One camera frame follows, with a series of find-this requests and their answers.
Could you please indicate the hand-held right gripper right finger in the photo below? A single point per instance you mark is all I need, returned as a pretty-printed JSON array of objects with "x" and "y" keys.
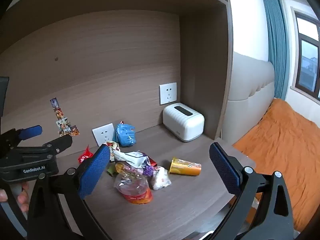
[{"x": 225, "y": 172}]

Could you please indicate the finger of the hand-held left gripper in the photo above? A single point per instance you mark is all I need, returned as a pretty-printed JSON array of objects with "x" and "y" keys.
[
  {"x": 60, "y": 142},
  {"x": 31, "y": 131}
]

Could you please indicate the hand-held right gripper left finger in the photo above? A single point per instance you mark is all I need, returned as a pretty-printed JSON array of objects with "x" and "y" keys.
[{"x": 95, "y": 170}]

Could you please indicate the green wrapper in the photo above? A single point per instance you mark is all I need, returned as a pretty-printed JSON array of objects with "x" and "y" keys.
[{"x": 110, "y": 170}]

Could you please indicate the red candy wrapper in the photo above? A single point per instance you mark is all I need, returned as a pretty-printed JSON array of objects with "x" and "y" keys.
[{"x": 85, "y": 156}]

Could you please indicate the yellow patterned wrapper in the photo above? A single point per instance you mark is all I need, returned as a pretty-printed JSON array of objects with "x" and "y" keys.
[{"x": 123, "y": 168}]

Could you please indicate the colourful candy wrapper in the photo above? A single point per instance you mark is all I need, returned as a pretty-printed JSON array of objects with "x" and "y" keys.
[{"x": 114, "y": 146}]

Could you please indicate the white silver snack bag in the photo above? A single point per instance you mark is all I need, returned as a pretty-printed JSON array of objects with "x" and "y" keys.
[{"x": 130, "y": 158}]

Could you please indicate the yellow paper cup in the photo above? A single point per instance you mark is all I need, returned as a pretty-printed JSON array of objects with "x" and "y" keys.
[{"x": 185, "y": 167}]

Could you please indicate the clear plastic wrapper orange label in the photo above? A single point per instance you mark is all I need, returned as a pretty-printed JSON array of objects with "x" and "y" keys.
[{"x": 133, "y": 187}]

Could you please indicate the blue snack packet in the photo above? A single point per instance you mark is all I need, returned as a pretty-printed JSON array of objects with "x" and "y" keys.
[{"x": 125, "y": 135}]

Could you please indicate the purple wrapper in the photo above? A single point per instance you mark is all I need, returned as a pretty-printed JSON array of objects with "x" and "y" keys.
[{"x": 148, "y": 168}]

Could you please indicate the white plastic bag wrapper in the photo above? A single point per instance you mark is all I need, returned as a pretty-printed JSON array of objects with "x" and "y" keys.
[{"x": 161, "y": 178}]

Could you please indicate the person's left hand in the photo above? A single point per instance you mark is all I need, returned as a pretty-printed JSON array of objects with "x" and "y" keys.
[{"x": 23, "y": 197}]

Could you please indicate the colourful sticker strip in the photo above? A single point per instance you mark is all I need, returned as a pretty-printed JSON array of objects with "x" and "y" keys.
[{"x": 62, "y": 123}]

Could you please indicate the orange blanket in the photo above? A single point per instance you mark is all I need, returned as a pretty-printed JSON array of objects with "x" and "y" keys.
[{"x": 282, "y": 150}]

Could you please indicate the white ribbed tissue box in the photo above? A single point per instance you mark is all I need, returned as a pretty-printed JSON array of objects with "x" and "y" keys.
[{"x": 183, "y": 122}]

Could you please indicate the beige padded headboard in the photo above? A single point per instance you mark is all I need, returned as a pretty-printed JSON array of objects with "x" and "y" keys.
[{"x": 250, "y": 85}]

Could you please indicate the wooden desk hutch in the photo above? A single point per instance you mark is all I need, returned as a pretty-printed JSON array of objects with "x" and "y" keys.
[{"x": 112, "y": 55}]

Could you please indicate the blue curtain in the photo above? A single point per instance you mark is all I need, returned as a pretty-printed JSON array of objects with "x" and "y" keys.
[{"x": 276, "y": 45}]

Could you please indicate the dark framed window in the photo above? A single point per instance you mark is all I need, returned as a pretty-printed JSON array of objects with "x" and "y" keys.
[{"x": 307, "y": 50}]

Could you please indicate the white wall socket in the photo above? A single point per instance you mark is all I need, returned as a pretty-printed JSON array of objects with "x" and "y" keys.
[
  {"x": 103, "y": 133},
  {"x": 168, "y": 93}
]

